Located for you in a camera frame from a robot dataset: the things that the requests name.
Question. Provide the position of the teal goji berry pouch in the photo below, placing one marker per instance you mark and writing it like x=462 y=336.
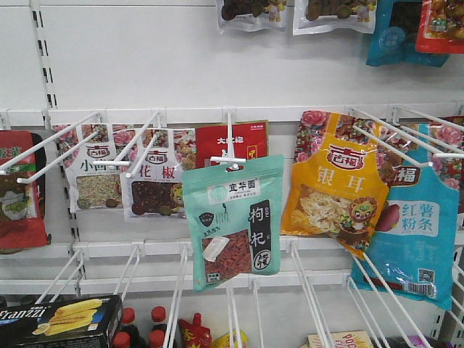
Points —
x=234 y=218

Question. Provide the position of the black Franzzi cookie box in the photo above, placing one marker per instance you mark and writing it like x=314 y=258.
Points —
x=91 y=322

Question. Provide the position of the white centre display hook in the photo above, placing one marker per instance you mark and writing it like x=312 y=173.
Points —
x=228 y=156

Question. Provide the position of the white Sichuan pepper pouch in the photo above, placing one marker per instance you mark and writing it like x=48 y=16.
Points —
x=152 y=186

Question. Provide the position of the yellow white fungus pouch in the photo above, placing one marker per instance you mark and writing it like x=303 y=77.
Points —
x=336 y=188

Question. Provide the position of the white fennel seed pouch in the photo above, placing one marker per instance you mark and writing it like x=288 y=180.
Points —
x=92 y=184

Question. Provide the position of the white mushroom pouch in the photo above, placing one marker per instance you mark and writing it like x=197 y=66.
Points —
x=323 y=16
x=251 y=15

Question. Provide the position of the red spouted sauce pouch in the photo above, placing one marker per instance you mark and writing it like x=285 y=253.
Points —
x=194 y=334

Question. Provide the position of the red-capped soy sauce bottle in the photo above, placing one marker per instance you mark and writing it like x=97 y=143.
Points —
x=128 y=335

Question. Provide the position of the blue sweet potato noodle pouch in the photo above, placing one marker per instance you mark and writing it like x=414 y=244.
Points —
x=412 y=250

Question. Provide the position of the cream Pocky style box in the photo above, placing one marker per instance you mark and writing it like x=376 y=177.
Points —
x=345 y=339

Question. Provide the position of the red snack bag far left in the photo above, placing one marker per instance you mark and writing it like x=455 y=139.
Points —
x=23 y=206

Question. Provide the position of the blue pouch top right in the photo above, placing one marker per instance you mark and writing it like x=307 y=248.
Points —
x=395 y=35

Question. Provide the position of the red pouch top right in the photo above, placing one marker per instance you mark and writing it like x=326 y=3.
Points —
x=441 y=27

